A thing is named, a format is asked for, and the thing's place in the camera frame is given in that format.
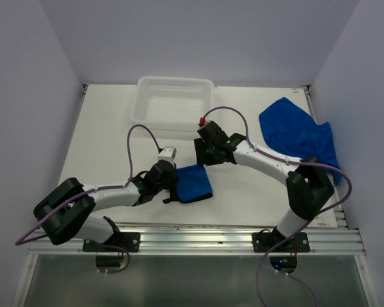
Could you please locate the blue towel with black trim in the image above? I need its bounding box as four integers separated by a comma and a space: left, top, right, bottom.
163, 164, 213, 204

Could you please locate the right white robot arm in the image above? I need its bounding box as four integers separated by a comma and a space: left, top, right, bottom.
194, 121, 334, 251

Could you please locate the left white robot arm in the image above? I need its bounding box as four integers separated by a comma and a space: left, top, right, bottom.
33, 160, 178, 251

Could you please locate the white plastic mesh basket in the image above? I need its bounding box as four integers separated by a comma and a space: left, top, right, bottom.
131, 76, 214, 132

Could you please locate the crumpled blue towel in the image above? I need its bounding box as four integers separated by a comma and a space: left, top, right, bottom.
259, 97, 340, 168

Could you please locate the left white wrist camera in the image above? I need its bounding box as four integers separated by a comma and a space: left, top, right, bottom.
157, 146, 177, 165

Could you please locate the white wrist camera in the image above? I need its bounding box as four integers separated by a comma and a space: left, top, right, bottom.
157, 146, 177, 165
198, 117, 207, 127

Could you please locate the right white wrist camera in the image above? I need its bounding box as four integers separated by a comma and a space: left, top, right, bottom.
198, 117, 207, 127

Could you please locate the left black base bracket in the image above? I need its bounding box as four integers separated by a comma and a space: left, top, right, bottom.
83, 232, 141, 253

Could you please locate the black base bracket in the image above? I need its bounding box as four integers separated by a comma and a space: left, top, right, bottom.
252, 229, 310, 253
83, 232, 141, 253

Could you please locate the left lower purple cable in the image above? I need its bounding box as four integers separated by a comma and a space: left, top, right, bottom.
94, 239, 131, 274

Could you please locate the purple cable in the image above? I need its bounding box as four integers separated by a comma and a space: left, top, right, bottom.
15, 124, 163, 246
255, 236, 319, 307
203, 106, 353, 256
94, 239, 131, 274

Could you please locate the right black base bracket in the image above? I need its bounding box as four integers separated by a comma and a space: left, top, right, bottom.
252, 229, 310, 253

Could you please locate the aluminium mounting rail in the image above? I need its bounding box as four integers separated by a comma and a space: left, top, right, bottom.
28, 223, 365, 256

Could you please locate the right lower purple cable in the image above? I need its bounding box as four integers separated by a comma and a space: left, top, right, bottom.
255, 236, 319, 307

